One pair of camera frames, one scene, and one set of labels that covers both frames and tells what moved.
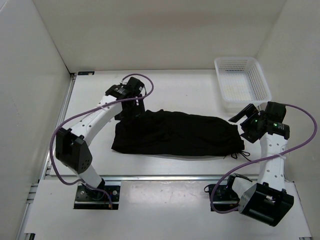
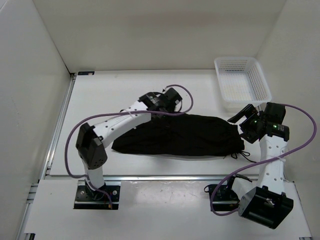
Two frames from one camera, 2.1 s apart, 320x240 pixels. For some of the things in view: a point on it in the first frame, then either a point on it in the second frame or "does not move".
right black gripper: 248,135 does not move
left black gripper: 138,111 → 170,117
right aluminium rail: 272,172 does not move
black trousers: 162,132 does not move
